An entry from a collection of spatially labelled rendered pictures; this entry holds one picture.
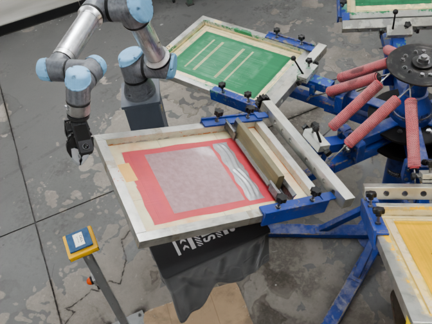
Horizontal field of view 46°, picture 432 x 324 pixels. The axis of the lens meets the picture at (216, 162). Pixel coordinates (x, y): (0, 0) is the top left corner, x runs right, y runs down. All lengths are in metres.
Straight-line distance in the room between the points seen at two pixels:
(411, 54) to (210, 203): 1.12
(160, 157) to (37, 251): 1.69
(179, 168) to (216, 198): 0.21
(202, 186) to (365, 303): 1.42
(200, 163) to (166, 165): 0.15
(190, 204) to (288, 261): 1.37
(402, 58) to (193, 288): 1.35
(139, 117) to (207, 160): 0.50
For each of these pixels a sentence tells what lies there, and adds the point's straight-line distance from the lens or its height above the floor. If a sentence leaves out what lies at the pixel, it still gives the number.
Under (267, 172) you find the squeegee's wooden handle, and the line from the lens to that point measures 2.05.
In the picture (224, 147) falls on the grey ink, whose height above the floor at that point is 1.14.
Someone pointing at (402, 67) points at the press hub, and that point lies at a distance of 2.35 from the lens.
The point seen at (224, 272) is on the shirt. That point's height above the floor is 0.77.
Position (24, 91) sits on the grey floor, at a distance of 4.88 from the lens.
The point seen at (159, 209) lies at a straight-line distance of 1.87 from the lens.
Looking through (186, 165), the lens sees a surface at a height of 1.20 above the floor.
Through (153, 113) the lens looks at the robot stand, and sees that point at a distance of 2.45.
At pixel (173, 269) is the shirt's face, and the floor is 0.95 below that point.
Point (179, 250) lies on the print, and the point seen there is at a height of 0.95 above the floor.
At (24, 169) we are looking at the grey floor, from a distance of 4.13.
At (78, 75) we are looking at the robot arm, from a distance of 1.58.
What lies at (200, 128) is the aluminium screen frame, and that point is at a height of 1.19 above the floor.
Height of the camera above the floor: 2.72
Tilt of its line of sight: 47 degrees down
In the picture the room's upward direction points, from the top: 9 degrees counter-clockwise
